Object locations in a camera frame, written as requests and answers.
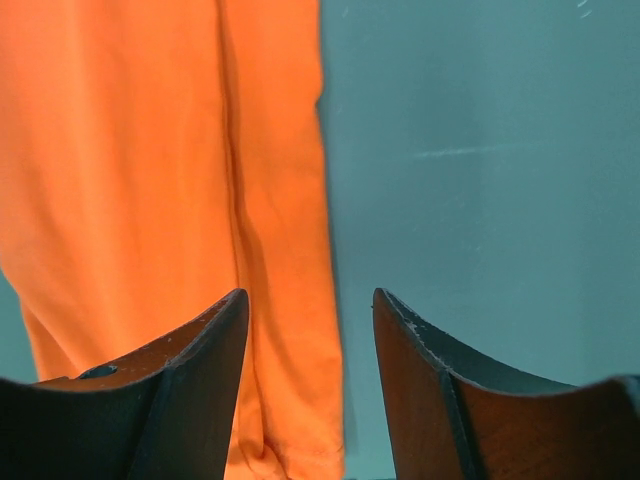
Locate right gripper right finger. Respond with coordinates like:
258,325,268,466
373,288,639,479

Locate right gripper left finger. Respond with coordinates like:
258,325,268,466
1,289,249,479

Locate orange t shirt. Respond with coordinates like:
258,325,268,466
1,1,344,479

